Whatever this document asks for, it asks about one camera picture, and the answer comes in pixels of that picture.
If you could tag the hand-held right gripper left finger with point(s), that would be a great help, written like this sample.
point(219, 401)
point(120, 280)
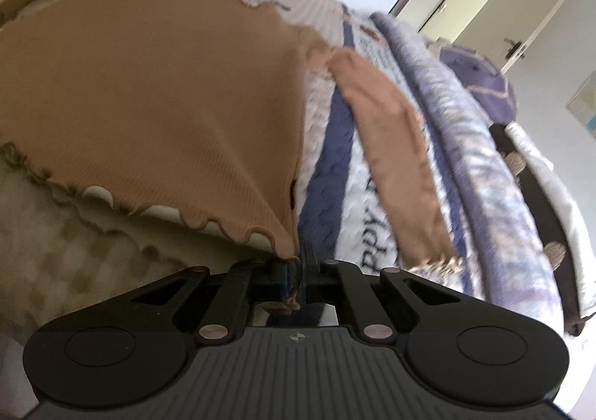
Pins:
point(274, 278)

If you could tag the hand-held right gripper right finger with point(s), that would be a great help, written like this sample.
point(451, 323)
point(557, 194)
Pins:
point(319, 280)

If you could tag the brown ribbed top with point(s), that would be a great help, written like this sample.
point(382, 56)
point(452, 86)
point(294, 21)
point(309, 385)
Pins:
point(163, 98)

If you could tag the beige bear print blanket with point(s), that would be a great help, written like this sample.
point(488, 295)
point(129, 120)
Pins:
point(321, 159)

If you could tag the beige checked cloth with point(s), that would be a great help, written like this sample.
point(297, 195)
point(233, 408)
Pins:
point(70, 238)

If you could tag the purple patterned quilt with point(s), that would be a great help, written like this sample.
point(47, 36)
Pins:
point(465, 122)

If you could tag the dark brown dotted cloth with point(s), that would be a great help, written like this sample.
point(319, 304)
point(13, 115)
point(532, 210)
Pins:
point(535, 196)

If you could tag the white cloth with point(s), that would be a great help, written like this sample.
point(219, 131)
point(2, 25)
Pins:
point(552, 168)

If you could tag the cream door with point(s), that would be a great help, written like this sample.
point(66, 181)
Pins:
point(535, 5)

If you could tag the wall poster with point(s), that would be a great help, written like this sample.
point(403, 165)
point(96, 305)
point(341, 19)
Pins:
point(584, 105)

